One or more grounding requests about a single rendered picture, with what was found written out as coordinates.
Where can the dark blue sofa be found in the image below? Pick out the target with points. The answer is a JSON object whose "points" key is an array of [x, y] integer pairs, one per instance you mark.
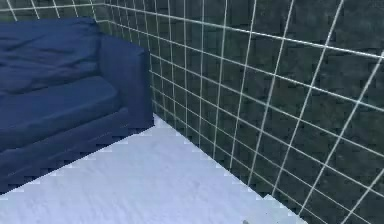
{"points": [[60, 110]]}

